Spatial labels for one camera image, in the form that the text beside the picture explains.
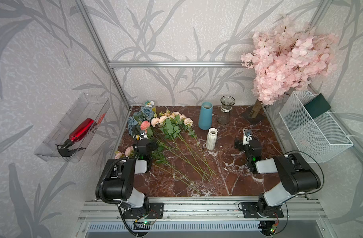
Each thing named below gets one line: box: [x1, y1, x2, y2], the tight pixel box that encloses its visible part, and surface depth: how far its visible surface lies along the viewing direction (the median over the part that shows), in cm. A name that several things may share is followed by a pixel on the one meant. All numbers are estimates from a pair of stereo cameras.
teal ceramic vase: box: [198, 101, 213, 131], surface depth 99 cm
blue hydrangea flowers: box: [126, 106, 154, 135], surface depth 101 cm
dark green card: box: [303, 92, 332, 119], surface depth 74 cm
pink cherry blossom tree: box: [240, 15, 339, 119], surface depth 73 cm
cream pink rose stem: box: [150, 112, 211, 182], surface depth 101 cm
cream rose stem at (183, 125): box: [169, 111, 216, 176], surface depth 104 cm
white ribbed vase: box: [205, 127, 219, 151], surface depth 88 cm
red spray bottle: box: [55, 118, 95, 157], surface depth 63 cm
